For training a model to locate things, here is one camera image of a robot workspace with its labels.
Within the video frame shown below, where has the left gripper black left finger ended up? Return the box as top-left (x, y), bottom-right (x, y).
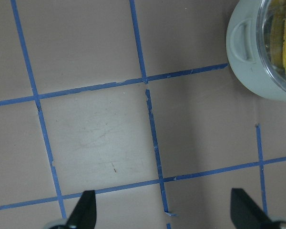
top-left (65, 190), bottom-right (96, 229)

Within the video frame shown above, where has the brown paper table mat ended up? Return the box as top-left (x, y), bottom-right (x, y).
top-left (0, 0), bottom-right (286, 229)

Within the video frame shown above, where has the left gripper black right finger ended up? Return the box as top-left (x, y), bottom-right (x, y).
top-left (230, 188), bottom-right (279, 229)

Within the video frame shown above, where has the grey steel cooking pot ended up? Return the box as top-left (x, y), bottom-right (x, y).
top-left (226, 0), bottom-right (286, 101)

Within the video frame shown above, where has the glass pot lid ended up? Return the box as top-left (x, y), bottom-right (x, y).
top-left (256, 0), bottom-right (286, 93)

